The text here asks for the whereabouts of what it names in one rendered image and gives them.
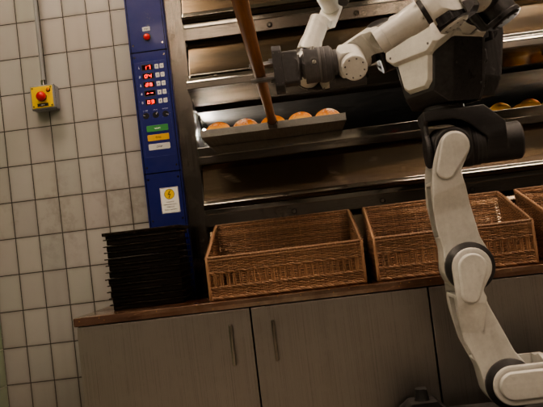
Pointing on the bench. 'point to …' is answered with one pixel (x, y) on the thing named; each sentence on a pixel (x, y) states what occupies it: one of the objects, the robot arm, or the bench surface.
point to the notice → (170, 199)
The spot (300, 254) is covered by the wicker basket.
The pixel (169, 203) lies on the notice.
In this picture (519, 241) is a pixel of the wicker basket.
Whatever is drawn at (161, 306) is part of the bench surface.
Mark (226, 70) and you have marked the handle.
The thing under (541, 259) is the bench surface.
